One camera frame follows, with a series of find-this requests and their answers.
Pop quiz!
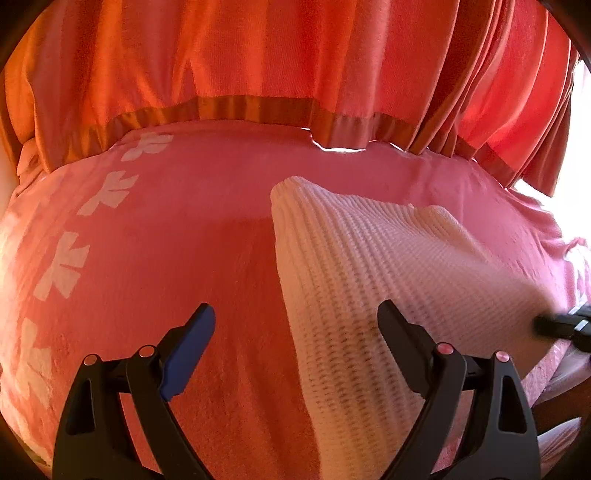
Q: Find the white red black knit sweater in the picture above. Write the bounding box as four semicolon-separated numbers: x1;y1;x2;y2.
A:
270;177;566;479

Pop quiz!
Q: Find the orange curtain with brown band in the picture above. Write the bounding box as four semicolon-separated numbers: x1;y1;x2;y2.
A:
1;1;578;195

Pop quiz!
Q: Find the pink floral bed blanket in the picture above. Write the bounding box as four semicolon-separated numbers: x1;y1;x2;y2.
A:
1;122;590;479

